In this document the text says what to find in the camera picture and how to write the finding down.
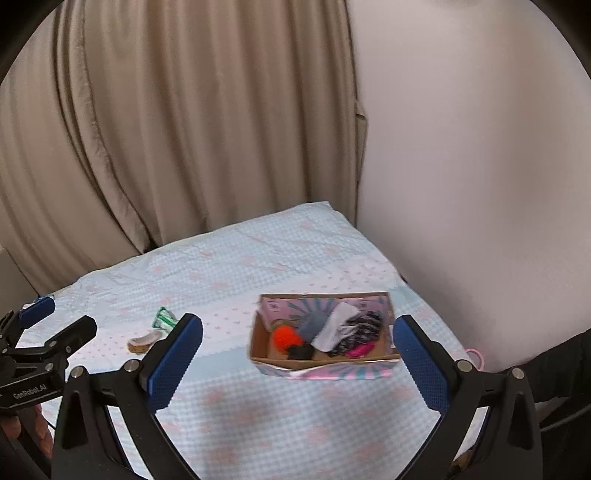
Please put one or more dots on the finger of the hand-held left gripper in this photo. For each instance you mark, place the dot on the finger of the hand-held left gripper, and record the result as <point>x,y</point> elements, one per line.
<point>74,334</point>
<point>39,309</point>

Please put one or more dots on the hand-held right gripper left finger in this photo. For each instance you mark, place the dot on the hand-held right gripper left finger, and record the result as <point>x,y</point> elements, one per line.
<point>178,360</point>

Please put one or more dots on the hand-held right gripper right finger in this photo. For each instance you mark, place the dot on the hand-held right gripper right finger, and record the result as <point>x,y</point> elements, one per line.
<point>420,364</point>

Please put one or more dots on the pink pouch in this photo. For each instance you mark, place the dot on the pink pouch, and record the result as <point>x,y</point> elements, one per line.
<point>360,352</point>

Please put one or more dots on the dark patterned scrunchie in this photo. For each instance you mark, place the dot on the dark patterned scrunchie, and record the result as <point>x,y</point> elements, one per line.
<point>364,325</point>

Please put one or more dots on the grey and white sock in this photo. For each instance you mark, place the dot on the grey and white sock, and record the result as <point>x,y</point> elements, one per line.
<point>330,330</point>

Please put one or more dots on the pink patterned cardboard box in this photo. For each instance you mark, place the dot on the pink patterned cardboard box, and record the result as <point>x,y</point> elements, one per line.
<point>323,369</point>

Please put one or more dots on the orange pompom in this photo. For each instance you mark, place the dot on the orange pompom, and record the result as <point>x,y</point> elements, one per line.
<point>286,339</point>

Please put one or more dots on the black scrunchie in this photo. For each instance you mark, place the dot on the black scrunchie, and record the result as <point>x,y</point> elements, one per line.
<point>300,353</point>

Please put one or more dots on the person's left hand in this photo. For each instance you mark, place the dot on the person's left hand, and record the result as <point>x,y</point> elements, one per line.
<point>32,431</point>

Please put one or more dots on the beige brown hair clip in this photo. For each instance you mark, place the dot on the beige brown hair clip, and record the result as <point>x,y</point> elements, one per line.
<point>144,342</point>

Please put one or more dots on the green and white item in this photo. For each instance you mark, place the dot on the green and white item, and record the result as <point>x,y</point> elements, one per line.
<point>165,318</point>

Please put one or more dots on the light blue checkered bed sheet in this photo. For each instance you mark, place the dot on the light blue checkered bed sheet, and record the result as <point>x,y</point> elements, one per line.
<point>258,258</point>

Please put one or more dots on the beige pleated curtain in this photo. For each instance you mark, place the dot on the beige pleated curtain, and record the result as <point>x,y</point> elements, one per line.
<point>184,120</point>

